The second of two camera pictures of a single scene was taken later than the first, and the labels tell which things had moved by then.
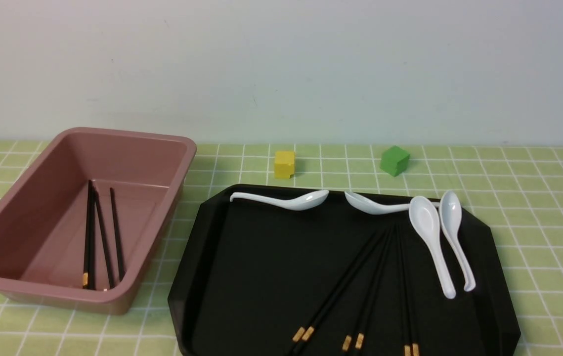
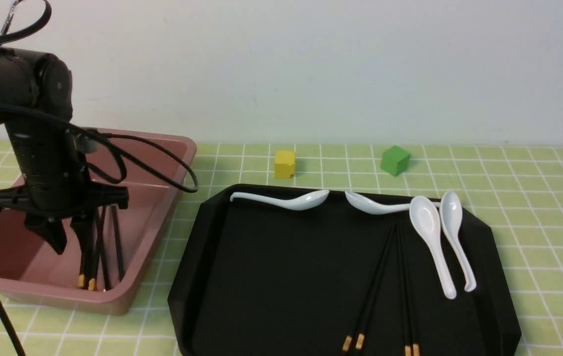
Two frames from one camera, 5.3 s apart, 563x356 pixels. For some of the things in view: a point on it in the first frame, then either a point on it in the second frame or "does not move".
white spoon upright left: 424,215 does not move
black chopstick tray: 303,328 → 81,283
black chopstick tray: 312,327 → 98,249
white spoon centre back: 368,206 does not move
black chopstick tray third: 348,336 does not move
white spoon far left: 307,201 does not move
